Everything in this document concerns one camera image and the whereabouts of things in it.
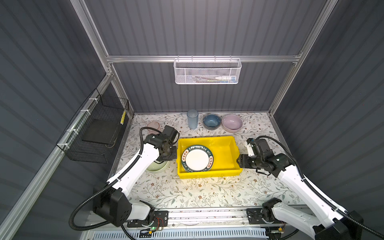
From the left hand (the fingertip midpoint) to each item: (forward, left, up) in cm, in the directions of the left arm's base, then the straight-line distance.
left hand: (171, 156), depth 80 cm
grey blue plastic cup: (+34, -13, -5) cm, 37 cm away
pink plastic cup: (+31, +15, -9) cm, 35 cm away
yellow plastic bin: (+8, -33, -13) cm, 37 cm away
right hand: (-5, -38, -1) cm, 39 cm away
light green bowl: (-5, +9, -2) cm, 10 cm away
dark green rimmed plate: (+4, -14, -12) cm, 19 cm away
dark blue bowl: (+35, -27, -11) cm, 46 cm away
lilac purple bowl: (+32, -43, -11) cm, 54 cm away
